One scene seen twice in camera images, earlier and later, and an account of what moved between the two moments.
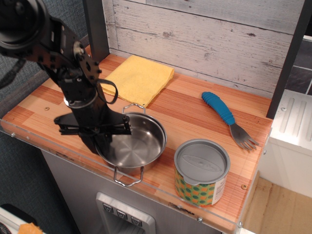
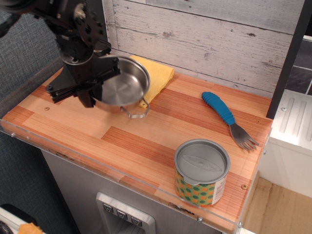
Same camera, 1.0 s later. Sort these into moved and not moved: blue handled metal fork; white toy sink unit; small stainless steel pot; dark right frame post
Moved: small stainless steel pot
Not moved: dark right frame post; blue handled metal fork; white toy sink unit
